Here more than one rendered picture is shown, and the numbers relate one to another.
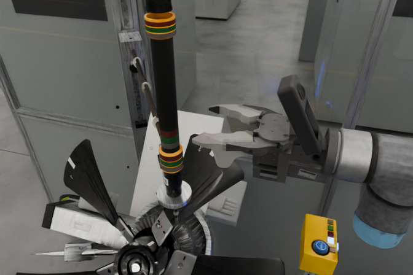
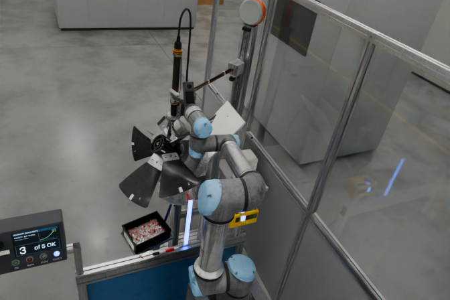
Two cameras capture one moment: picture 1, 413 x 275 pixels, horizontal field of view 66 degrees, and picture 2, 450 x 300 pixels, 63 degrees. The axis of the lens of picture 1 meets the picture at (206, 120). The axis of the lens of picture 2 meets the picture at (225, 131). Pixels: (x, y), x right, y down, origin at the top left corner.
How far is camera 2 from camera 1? 1.46 m
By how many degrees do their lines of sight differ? 37
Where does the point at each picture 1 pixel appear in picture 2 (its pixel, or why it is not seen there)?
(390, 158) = (192, 115)
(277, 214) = (278, 228)
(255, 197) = (272, 206)
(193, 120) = (234, 116)
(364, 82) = (330, 151)
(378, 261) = not seen: outside the picture
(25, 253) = not seen: hidden behind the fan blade
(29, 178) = not seen: hidden behind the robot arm
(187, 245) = (185, 159)
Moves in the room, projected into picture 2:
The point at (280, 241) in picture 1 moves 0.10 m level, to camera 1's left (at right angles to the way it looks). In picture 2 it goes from (274, 253) to (264, 243)
